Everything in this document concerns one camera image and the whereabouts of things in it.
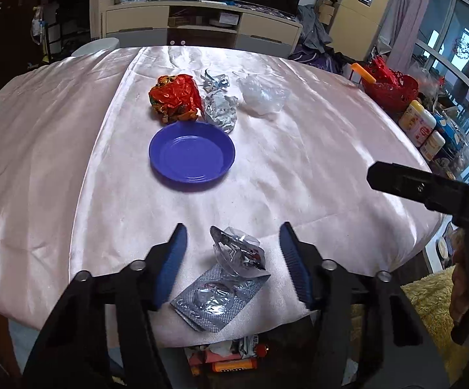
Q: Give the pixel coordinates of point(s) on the purple curtain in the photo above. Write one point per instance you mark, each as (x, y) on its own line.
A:
(412, 8)

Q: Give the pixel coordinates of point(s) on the small white bottle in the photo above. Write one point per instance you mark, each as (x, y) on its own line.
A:
(433, 146)

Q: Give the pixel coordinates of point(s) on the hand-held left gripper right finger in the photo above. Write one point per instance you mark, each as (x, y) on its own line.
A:
(295, 259)

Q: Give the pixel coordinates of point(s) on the cardboard boxes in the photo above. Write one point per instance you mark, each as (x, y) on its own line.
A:
(326, 6)

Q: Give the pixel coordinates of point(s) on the pink plastic cone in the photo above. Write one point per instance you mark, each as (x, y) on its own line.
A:
(197, 362)

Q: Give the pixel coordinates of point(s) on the purple bag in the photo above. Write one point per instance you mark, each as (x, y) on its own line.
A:
(315, 60)

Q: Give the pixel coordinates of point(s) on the silver strip wrapper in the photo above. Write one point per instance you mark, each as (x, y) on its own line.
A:
(214, 80)

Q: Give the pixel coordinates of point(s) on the red crumpled wrapper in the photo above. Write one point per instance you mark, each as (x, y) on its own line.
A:
(175, 97)

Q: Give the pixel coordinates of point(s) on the white yellow bottle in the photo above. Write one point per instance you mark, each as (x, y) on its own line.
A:
(410, 115)

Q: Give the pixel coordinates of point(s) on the pink satin tablecloth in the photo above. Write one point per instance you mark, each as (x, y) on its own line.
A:
(56, 170)

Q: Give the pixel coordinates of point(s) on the beige standing air conditioner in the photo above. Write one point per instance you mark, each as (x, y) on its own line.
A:
(364, 12)

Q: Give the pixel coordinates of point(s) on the blue printed box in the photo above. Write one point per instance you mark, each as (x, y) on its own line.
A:
(451, 133)

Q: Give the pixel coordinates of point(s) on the silver foil packet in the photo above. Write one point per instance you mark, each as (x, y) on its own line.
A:
(210, 300)

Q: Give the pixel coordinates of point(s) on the black trash bin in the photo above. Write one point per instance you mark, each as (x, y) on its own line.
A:
(287, 368)

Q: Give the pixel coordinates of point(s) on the silver crumpled wrapper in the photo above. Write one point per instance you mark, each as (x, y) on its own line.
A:
(221, 111)

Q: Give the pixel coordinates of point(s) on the orange tube can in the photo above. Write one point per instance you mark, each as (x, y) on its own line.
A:
(234, 365)

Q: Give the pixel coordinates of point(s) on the clear plastic bag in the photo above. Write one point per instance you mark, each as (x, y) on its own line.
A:
(262, 95)

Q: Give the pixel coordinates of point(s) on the person's right hand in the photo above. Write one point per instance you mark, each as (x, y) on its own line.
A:
(459, 291)

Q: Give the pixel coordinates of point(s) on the blue plastic plate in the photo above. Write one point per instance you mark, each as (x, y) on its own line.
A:
(192, 152)

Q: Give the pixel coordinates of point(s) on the red round ball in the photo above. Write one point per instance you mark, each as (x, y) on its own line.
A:
(261, 350)

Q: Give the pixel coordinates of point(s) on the red basket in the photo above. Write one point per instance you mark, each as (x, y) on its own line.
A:
(392, 89)

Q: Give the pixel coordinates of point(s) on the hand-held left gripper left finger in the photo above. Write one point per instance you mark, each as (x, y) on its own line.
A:
(171, 259)

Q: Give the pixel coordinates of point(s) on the white wrapper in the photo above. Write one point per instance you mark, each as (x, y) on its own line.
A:
(230, 346)

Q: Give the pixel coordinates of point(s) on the clear blister pack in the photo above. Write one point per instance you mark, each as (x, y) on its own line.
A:
(238, 251)

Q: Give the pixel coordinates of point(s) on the grey clothing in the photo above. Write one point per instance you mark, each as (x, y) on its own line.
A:
(313, 28)

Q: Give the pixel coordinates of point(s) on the window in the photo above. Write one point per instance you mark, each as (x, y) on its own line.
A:
(457, 40)

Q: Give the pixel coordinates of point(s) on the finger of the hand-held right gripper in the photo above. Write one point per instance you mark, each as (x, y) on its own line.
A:
(404, 182)

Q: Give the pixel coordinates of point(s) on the orange plastic tube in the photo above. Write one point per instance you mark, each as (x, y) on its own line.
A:
(362, 72)

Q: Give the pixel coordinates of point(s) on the beige folding panel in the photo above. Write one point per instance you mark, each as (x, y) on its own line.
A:
(100, 0)

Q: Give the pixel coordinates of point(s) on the white red label bottle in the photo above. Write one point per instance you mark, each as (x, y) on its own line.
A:
(424, 129)

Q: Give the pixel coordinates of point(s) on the beige television cabinet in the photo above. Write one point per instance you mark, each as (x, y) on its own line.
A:
(137, 22)

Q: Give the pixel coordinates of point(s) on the white round stool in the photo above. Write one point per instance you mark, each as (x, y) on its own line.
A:
(96, 46)

